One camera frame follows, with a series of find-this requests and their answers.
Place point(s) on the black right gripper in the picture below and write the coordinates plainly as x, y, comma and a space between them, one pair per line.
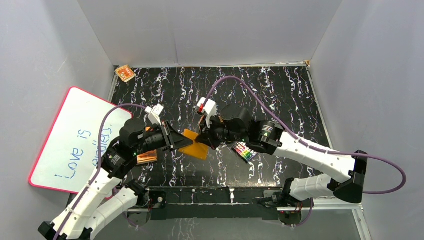
206, 137

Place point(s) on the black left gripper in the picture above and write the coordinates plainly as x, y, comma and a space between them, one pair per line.
168, 137

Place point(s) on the orange leather card holder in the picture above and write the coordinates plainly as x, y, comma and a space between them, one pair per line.
196, 150

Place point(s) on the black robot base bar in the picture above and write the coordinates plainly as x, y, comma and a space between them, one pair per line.
264, 203

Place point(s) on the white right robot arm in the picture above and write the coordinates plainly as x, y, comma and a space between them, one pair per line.
341, 176

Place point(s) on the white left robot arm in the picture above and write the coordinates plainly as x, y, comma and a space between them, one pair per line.
86, 213

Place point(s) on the small orange card box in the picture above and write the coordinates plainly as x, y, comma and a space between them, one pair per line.
125, 73

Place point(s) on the orange Huckleberry Finn book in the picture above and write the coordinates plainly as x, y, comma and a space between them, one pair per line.
147, 157

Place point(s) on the pack of coloured markers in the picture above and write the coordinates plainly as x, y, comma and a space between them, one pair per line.
245, 153

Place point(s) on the pink framed whiteboard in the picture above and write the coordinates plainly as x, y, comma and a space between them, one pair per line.
70, 152

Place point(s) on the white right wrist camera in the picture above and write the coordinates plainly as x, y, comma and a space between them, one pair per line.
208, 109

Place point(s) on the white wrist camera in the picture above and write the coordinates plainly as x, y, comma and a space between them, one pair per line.
153, 114
208, 109

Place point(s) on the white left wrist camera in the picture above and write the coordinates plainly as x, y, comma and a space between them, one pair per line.
153, 114

